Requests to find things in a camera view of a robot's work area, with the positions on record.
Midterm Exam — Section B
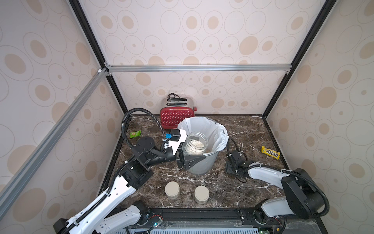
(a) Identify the glass jar with rice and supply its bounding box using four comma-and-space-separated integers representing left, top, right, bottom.
182, 132, 208, 156

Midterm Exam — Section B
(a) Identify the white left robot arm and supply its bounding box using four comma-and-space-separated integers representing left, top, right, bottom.
53, 134, 207, 234

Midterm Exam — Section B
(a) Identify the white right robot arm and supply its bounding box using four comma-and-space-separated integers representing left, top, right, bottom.
226, 151, 330, 224

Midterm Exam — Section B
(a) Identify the grey mesh waste bin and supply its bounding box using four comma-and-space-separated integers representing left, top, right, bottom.
188, 151, 220, 175

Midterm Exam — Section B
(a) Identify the white plastic bin liner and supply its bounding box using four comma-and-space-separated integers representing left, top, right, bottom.
177, 117, 229, 155

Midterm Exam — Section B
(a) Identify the beige lidded jar left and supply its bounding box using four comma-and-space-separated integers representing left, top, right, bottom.
165, 181, 180, 200

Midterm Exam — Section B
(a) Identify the beige lidded jar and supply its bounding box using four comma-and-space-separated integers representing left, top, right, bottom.
165, 181, 180, 200
194, 186, 210, 205

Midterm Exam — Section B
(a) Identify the beige lidded jar right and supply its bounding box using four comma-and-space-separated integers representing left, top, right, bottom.
194, 186, 210, 205

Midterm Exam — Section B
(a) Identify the red polka dot toaster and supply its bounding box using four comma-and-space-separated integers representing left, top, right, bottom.
160, 97, 197, 129

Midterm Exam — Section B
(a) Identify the yellow candy packet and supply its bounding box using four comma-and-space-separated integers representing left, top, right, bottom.
261, 146, 280, 160

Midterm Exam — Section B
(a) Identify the green snack packet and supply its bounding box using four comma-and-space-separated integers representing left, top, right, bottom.
129, 130, 141, 138

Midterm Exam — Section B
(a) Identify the black toaster power cord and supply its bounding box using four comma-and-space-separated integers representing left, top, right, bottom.
167, 93, 188, 102

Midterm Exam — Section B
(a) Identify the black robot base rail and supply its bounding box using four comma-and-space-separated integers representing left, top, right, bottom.
133, 200, 287, 234

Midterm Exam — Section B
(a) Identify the aluminium horizontal back rail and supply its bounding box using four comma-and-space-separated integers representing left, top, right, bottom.
107, 64, 292, 73

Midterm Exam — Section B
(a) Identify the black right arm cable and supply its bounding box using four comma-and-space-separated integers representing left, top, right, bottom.
226, 136, 330, 217

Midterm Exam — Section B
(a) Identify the black vertical frame post left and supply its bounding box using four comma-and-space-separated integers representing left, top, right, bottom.
67, 0, 128, 113

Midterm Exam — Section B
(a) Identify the black vertical frame post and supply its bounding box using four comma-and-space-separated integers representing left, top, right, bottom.
67, 0, 128, 113
263, 0, 337, 120

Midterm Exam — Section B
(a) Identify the aluminium left side rail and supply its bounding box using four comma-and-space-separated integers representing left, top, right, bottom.
1, 68, 109, 219

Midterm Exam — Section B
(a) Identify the black vertical frame post right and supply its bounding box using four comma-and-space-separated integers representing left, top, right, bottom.
263, 0, 337, 120

